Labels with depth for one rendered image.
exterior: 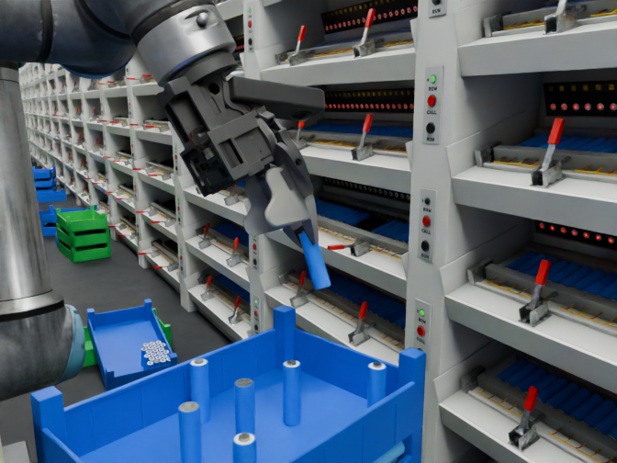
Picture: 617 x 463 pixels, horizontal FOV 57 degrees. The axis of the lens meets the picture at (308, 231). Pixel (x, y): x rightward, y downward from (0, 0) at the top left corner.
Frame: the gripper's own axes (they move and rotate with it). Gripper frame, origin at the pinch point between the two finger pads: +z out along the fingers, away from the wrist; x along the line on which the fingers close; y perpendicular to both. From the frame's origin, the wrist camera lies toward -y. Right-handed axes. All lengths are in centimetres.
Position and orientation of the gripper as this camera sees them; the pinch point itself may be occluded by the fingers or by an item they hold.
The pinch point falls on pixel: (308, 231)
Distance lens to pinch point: 61.6
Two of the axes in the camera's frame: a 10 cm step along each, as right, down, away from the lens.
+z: 4.8, 8.7, 1.4
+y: -6.8, 4.7, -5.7
